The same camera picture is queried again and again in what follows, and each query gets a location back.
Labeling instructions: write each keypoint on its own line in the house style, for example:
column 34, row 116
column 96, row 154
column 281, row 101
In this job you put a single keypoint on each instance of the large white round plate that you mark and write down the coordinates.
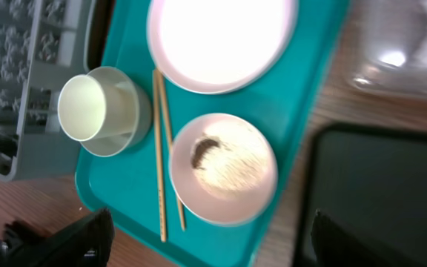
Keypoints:
column 218, row 46

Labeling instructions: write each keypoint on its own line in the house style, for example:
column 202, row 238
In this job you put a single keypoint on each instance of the grey shallow bowl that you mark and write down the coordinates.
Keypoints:
column 142, row 112

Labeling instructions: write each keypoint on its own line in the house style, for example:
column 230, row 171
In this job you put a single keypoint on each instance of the teal plastic tray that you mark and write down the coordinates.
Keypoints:
column 278, row 104

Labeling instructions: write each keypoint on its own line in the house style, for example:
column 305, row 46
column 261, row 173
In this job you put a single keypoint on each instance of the wooden chopstick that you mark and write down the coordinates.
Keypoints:
column 168, row 133
column 159, row 157

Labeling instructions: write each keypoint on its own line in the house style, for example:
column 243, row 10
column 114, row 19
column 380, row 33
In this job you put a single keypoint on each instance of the brown food scrap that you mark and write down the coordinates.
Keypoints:
column 200, row 148

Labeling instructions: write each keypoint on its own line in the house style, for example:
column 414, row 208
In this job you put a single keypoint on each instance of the clear plastic bin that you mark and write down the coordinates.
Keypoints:
column 390, row 47

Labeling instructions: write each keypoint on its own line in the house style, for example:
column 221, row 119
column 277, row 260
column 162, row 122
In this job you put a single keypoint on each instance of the black plastic tray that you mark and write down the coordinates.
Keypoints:
column 369, row 180

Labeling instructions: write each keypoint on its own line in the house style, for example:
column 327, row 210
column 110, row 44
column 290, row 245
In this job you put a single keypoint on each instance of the pile of rice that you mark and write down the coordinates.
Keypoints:
column 237, row 165

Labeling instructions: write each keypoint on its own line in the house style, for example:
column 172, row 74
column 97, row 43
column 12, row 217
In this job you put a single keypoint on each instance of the pink bowl with rice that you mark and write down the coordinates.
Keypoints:
column 232, row 211

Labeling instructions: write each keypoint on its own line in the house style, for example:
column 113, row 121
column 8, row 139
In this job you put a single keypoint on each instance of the right wooden chopstick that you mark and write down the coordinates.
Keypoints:
column 168, row 133

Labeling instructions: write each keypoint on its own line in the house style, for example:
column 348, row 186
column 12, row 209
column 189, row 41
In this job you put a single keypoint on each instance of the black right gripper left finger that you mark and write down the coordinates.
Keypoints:
column 86, row 242

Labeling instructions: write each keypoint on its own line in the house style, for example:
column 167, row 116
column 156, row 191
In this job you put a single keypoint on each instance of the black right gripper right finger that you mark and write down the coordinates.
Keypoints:
column 335, row 245

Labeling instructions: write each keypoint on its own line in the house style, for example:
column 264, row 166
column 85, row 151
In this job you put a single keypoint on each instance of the left wooden chopstick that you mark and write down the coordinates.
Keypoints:
column 159, row 157

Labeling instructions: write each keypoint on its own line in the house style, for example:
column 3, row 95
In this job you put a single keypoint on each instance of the white paper cup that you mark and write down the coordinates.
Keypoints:
column 91, row 108

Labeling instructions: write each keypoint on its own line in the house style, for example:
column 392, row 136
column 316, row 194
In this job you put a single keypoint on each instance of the grey plastic dish rack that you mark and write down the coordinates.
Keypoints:
column 43, row 43

